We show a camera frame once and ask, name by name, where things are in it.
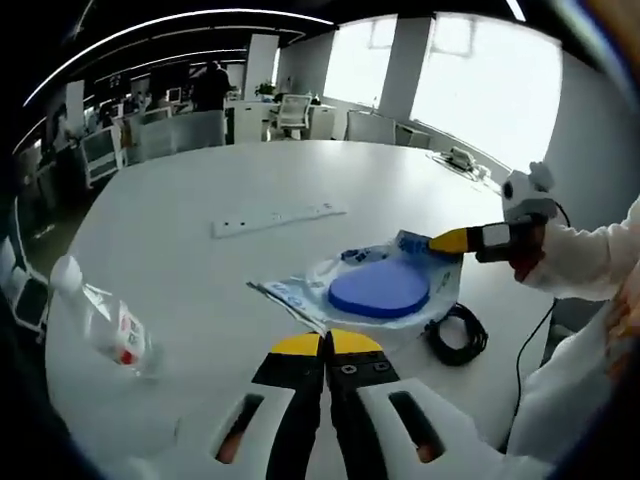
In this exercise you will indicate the white table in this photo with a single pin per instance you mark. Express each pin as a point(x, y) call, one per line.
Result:
point(200, 175)

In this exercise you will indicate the blue pad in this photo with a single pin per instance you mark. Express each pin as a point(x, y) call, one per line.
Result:
point(380, 290)

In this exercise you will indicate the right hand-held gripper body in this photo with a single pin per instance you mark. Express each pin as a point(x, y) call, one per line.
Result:
point(530, 195)

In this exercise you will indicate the person's right hand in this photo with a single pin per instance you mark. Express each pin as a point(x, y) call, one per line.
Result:
point(529, 255)

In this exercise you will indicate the green potted plant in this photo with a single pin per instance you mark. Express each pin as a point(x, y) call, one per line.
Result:
point(265, 90)

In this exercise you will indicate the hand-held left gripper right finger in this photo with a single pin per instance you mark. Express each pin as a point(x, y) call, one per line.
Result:
point(360, 400)

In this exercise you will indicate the grey desk partition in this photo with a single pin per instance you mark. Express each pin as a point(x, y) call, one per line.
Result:
point(180, 135)

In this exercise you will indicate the clear plastic water bottle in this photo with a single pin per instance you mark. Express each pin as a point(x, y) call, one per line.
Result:
point(105, 325)

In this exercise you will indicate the white mesh chair back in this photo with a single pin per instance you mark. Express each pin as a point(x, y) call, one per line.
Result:
point(102, 152)

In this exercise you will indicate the white mesh office chair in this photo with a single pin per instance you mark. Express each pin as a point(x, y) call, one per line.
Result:
point(292, 112)

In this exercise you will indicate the person's white jacket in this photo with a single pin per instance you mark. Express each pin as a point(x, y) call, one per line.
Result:
point(565, 400)

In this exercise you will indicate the white power strip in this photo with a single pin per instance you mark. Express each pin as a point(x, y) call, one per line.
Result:
point(275, 221)

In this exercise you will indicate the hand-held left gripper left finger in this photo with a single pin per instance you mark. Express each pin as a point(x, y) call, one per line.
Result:
point(295, 400)

